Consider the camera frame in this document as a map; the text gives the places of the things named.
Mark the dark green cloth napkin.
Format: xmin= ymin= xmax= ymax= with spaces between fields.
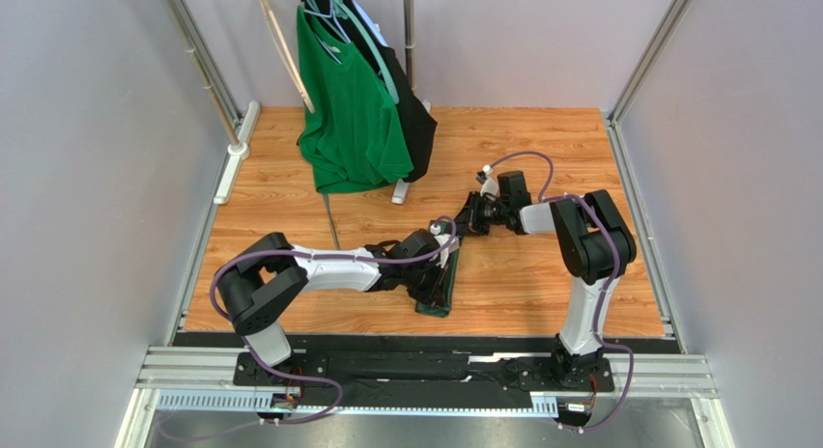
xmin=415 ymin=218 xmax=461 ymax=319

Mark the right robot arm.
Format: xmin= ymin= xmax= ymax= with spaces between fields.
xmin=456 ymin=167 xmax=638 ymax=389

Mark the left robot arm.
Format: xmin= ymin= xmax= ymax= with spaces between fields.
xmin=209 ymin=223 xmax=461 ymax=380

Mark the white clothes rack base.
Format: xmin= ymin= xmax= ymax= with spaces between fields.
xmin=391 ymin=99 xmax=438 ymax=205

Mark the black t-shirt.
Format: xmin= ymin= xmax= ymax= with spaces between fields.
xmin=342 ymin=0 xmax=438 ymax=182

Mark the green t-shirt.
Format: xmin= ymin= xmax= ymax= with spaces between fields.
xmin=296 ymin=7 xmax=413 ymax=194

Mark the metal rack pole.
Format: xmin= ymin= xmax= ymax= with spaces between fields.
xmin=403 ymin=0 xmax=416 ymax=90

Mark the teal clothes hanger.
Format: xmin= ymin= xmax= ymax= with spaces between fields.
xmin=301 ymin=0 xmax=400 ymax=105

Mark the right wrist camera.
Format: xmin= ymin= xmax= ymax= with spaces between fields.
xmin=475 ymin=164 xmax=499 ymax=201

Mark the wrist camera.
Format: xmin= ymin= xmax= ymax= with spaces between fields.
xmin=475 ymin=164 xmax=499 ymax=201
xmin=429 ymin=220 xmax=460 ymax=268

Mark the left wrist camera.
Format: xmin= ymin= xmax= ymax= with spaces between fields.
xmin=429 ymin=220 xmax=460 ymax=268

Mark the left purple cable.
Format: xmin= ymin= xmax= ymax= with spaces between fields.
xmin=209 ymin=215 xmax=459 ymax=426

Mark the purple cable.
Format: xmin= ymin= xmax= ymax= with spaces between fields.
xmin=478 ymin=151 xmax=638 ymax=434
xmin=209 ymin=215 xmax=459 ymax=426

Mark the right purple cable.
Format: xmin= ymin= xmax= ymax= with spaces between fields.
xmin=478 ymin=151 xmax=638 ymax=434

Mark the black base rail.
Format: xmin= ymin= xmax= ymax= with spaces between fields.
xmin=173 ymin=333 xmax=618 ymax=411

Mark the white corner pole bracket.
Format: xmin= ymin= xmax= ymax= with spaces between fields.
xmin=213 ymin=100 xmax=262 ymax=205

